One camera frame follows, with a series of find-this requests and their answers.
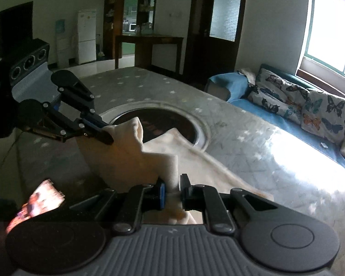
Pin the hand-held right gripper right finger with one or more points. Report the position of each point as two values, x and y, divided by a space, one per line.
187 192

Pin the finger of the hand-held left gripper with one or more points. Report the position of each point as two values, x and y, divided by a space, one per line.
100 138
96 120

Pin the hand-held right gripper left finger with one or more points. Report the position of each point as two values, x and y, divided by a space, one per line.
162 194

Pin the cream cloth garment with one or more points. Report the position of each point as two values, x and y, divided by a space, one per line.
161 161

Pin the water dispenser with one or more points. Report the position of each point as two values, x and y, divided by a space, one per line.
61 43

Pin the white fridge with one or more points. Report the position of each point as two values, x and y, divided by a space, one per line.
86 34

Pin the round black induction hob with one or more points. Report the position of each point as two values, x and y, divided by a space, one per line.
166 118

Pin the dark wooden counter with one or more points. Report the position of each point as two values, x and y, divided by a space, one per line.
149 38

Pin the white microwave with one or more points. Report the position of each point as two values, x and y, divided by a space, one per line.
132 27

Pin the wooden shelf cabinet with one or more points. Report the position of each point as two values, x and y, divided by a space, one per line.
118 11

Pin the blue sofa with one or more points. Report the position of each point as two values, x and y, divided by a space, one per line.
276 120

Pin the dark door with frosted glass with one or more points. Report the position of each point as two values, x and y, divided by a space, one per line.
201 49

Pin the beige towel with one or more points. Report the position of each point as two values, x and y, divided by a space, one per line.
247 74

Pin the butterfly print cushion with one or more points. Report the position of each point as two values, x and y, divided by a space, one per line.
276 92
327 115

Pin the large window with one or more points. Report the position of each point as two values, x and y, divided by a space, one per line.
330 34

